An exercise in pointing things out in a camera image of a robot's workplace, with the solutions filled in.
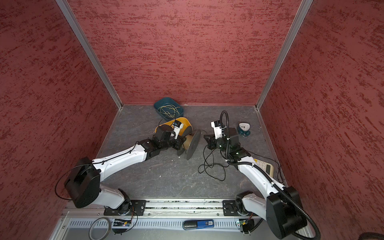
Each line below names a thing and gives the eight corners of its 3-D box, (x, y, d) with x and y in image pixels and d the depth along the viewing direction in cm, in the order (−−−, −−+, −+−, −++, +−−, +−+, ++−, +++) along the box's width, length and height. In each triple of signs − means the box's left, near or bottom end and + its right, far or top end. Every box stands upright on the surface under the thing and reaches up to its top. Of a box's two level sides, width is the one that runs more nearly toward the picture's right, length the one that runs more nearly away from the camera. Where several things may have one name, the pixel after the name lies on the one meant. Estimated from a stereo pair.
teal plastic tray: (168, 125, 109) (167, 121, 105) (153, 107, 121) (152, 103, 117) (186, 115, 116) (186, 111, 112) (170, 99, 128) (169, 94, 124)
